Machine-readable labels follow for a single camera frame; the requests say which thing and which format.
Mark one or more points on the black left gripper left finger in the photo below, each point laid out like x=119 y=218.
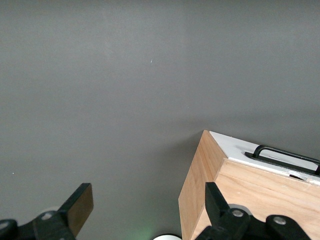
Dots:
x=80 y=205

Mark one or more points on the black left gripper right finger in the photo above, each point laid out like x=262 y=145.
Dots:
x=217 y=207

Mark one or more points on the wooden drawer with white front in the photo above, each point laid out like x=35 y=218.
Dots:
x=230 y=145

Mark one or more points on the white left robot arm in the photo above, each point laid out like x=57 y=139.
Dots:
x=166 y=237

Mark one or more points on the light wooden cabinet box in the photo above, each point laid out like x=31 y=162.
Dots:
x=262 y=200

